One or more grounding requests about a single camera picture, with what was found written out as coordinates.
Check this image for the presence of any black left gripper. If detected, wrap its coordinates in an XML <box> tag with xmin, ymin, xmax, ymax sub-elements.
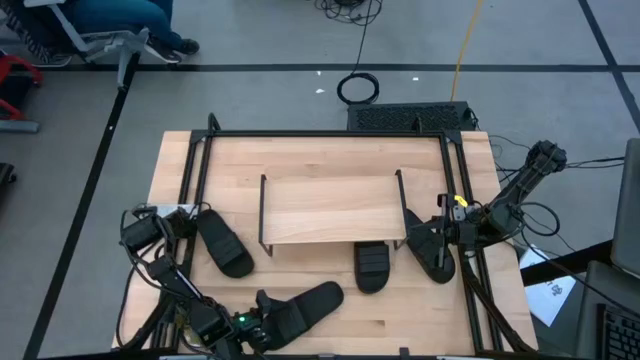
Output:
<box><xmin>227</xmin><ymin>288</ymin><xmax>295</xmax><ymax>355</ymax></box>

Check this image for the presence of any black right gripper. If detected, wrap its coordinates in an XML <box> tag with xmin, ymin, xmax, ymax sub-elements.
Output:
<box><xmin>407</xmin><ymin>192</ymin><xmax>484</xmax><ymax>272</ymax></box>

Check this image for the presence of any black rubber slide sandal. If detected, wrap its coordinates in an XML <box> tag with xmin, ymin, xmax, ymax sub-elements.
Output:
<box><xmin>196</xmin><ymin>208</ymin><xmax>255</xmax><ymax>279</ymax></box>
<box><xmin>353</xmin><ymin>241</ymin><xmax>392</xmax><ymax>295</ymax></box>
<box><xmin>403</xmin><ymin>208</ymin><xmax>457</xmax><ymax>285</ymax></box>
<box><xmin>257</xmin><ymin>280</ymin><xmax>345</xmax><ymax>352</ymax></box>

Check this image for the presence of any black mesh computer tower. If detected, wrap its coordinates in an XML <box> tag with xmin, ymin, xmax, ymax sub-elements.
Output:
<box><xmin>346</xmin><ymin>101</ymin><xmax>476</xmax><ymax>133</ymax></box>

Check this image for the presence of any white paper sheet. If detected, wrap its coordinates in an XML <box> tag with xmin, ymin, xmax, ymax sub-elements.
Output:
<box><xmin>518</xmin><ymin>243</ymin><xmax>577</xmax><ymax>327</ymax></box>

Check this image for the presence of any grey laptop with black keyboard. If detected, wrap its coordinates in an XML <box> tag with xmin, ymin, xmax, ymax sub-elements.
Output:
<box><xmin>573</xmin><ymin>259</ymin><xmax>640</xmax><ymax>360</ymax></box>

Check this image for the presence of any grey flat panel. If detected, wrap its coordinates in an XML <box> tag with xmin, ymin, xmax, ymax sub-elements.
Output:
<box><xmin>608</xmin><ymin>137</ymin><xmax>640</xmax><ymax>280</ymax></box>

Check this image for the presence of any white office chair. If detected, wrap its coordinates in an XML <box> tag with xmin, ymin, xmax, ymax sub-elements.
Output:
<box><xmin>0</xmin><ymin>0</ymin><xmax>151</xmax><ymax>91</ymax></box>

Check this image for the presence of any grey flat bar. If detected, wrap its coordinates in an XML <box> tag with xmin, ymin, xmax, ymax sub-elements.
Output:
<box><xmin>0</xmin><ymin>119</ymin><xmax>40</xmax><ymax>134</ymax></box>

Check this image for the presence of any person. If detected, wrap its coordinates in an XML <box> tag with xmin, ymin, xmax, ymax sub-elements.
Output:
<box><xmin>59</xmin><ymin>0</ymin><xmax>201</xmax><ymax>65</ymax></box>

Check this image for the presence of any wooden shelf with black frame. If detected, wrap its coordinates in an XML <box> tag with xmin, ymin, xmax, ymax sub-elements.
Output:
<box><xmin>258</xmin><ymin>169</ymin><xmax>409</xmax><ymax>257</ymax></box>

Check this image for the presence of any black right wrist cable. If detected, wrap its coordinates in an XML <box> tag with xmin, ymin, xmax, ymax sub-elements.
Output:
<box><xmin>514</xmin><ymin>201</ymin><xmax>561</xmax><ymax>239</ymax></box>

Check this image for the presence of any black metal rig frame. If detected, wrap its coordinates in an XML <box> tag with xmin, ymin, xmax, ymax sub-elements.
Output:
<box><xmin>112</xmin><ymin>112</ymin><xmax>539</xmax><ymax>357</ymax></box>

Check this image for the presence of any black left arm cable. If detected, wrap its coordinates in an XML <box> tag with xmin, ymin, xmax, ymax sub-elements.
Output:
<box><xmin>114</xmin><ymin>269</ymin><xmax>166</xmax><ymax>349</ymax></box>

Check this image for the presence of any black coiled cable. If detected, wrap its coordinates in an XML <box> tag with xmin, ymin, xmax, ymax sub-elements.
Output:
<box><xmin>335</xmin><ymin>22</ymin><xmax>382</xmax><ymax>106</ymax></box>

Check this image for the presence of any yellow cable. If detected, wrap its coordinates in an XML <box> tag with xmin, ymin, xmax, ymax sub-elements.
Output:
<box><xmin>449</xmin><ymin>0</ymin><xmax>485</xmax><ymax>103</ymax></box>

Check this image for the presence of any black floor cable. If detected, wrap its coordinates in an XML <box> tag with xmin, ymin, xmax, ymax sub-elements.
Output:
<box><xmin>488</xmin><ymin>133</ymin><xmax>626</xmax><ymax>174</ymax></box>

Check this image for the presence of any black tangled cable pile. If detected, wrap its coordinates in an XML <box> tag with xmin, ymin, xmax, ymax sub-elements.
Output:
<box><xmin>313</xmin><ymin>0</ymin><xmax>385</xmax><ymax>27</ymax></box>

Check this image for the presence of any red metal frame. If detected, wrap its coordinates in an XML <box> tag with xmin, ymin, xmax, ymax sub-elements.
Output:
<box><xmin>0</xmin><ymin>53</ymin><xmax>45</xmax><ymax>121</ymax></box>

